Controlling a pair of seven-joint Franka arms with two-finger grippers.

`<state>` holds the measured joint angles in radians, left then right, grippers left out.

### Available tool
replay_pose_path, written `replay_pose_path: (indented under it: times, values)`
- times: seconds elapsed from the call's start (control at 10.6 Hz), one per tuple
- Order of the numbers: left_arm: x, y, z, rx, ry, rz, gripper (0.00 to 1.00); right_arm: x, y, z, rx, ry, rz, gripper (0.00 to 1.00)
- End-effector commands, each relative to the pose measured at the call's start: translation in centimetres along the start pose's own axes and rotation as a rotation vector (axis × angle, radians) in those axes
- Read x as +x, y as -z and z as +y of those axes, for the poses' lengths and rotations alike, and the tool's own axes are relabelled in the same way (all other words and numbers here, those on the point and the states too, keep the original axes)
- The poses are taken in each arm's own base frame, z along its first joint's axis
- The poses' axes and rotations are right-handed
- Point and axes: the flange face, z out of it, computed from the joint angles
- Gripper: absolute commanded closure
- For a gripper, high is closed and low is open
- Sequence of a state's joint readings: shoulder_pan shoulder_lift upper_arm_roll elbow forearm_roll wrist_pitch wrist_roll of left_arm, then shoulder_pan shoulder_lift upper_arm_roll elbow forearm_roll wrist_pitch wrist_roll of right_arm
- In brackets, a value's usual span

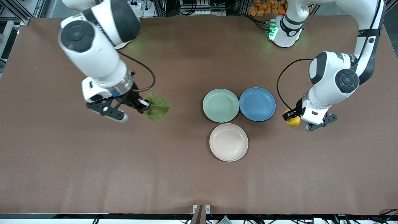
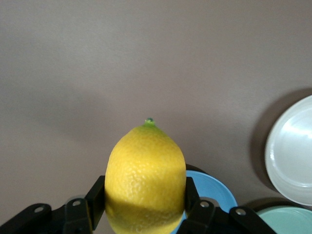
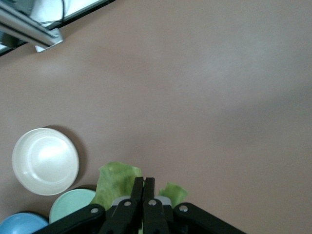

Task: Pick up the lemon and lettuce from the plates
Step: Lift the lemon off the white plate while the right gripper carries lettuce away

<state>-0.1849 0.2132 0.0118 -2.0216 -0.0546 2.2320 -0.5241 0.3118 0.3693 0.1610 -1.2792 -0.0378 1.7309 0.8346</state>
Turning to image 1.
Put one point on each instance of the white round plate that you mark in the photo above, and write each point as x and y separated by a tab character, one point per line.
228	142

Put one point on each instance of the mint green round plate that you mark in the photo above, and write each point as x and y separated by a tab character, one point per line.
220	105

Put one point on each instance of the yellow lemon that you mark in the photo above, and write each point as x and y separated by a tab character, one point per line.
293	123

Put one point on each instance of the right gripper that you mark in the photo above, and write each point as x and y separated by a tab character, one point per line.
132	97

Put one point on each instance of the white power strip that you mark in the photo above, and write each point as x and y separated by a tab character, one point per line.
146	7

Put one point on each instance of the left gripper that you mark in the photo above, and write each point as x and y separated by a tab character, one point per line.
298	109

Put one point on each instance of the aluminium post with bracket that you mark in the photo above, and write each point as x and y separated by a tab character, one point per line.
199	216

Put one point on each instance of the green lettuce leaf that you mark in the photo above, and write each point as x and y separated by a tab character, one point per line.
158	109

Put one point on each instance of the blue round plate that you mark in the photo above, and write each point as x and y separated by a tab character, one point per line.
257	104

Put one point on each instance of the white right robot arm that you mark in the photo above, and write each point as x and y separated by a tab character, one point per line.
93	59

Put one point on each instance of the bag of oranges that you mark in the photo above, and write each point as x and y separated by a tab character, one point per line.
264	7

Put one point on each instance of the aluminium frame profile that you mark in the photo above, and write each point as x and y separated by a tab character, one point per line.
18	9

